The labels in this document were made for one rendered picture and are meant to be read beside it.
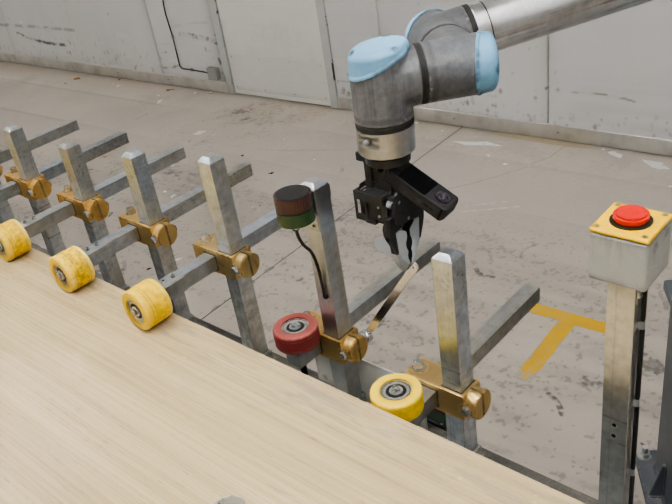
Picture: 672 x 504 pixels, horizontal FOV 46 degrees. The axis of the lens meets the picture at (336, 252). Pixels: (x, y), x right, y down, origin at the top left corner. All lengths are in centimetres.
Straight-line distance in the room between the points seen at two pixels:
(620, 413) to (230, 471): 53
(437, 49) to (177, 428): 68
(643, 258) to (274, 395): 60
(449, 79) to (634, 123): 290
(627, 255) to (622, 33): 300
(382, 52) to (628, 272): 45
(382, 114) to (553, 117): 305
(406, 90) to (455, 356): 40
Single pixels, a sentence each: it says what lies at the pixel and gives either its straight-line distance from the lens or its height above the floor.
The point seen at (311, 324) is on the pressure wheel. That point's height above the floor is 91.
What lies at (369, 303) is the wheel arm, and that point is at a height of 85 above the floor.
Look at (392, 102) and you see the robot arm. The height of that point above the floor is 129.
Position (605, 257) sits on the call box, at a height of 119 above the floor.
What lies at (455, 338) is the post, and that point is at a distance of 119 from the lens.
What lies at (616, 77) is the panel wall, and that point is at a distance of 397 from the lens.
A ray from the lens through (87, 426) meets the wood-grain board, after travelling 130.
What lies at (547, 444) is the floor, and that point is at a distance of 240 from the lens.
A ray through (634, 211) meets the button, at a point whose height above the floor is 123.
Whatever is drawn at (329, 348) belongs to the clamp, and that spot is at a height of 85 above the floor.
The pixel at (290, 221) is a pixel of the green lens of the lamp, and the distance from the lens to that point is 121.
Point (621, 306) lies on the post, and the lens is 101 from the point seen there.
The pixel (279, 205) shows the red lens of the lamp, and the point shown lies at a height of 116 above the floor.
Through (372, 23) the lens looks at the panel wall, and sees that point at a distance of 456.
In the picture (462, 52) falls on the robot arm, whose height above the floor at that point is 134.
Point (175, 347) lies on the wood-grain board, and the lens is 140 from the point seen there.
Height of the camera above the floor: 169
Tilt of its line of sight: 30 degrees down
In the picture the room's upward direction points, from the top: 9 degrees counter-clockwise
